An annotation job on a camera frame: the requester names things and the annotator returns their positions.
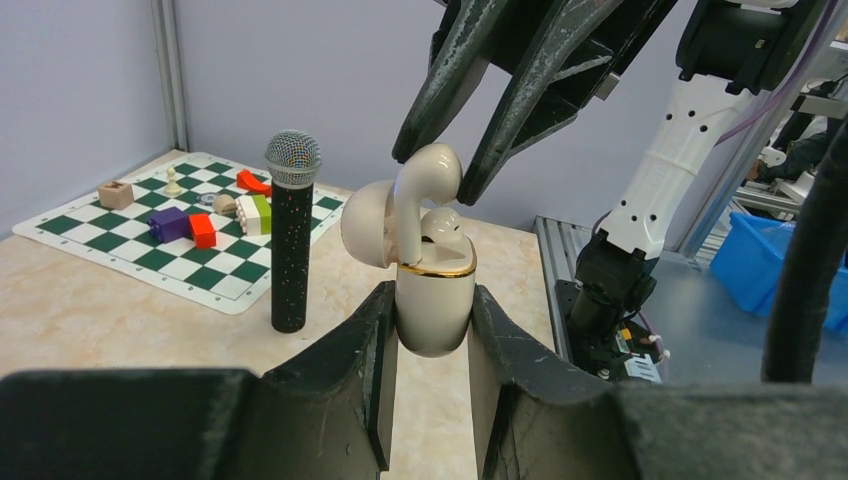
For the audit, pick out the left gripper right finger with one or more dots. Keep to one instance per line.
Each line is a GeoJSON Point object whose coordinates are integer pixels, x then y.
{"type": "Point", "coordinates": [537, 416]}

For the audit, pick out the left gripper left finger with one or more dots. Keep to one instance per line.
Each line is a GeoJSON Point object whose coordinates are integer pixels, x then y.
{"type": "Point", "coordinates": [326, 413]}

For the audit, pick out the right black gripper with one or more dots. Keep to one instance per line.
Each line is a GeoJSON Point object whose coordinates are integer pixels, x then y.
{"type": "Point", "coordinates": [557, 54]}

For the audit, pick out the white earbud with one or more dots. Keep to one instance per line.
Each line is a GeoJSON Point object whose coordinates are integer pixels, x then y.
{"type": "Point", "coordinates": [441, 225]}
{"type": "Point", "coordinates": [434, 173]}

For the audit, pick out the white earbud charging case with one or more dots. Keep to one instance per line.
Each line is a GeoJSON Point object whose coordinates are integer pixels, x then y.
{"type": "Point", "coordinates": [434, 298]}

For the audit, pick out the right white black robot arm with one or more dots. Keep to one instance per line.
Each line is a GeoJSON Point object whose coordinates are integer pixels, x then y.
{"type": "Point", "coordinates": [729, 52]}

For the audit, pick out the right circuit board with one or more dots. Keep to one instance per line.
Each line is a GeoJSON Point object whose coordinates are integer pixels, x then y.
{"type": "Point", "coordinates": [645, 355]}

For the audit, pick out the yellow-green block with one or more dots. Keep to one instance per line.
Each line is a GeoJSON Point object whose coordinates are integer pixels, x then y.
{"type": "Point", "coordinates": [253, 213]}

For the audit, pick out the small red block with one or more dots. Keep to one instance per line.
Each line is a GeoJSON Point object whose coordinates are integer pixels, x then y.
{"type": "Point", "coordinates": [202, 231]}

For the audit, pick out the green white chessboard mat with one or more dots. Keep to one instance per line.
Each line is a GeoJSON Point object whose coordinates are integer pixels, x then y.
{"type": "Point", "coordinates": [229, 277]}

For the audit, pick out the black microphone grey head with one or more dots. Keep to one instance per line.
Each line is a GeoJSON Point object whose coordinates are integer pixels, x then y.
{"type": "Point", "coordinates": [294, 159]}

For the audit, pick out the clear round piece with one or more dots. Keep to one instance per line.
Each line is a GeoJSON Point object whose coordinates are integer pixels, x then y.
{"type": "Point", "coordinates": [207, 199]}

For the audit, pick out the purple block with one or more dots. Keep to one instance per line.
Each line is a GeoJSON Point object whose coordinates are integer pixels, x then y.
{"type": "Point", "coordinates": [169, 225]}

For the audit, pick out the large red block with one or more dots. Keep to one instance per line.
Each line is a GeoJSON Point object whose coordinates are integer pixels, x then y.
{"type": "Point", "coordinates": [246, 180]}

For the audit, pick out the blue plastic bin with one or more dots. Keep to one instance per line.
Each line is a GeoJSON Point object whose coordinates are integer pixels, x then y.
{"type": "Point", "coordinates": [749, 262]}

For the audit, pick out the wooden cube with mark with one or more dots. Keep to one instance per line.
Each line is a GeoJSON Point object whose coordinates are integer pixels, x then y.
{"type": "Point", "coordinates": [115, 195]}

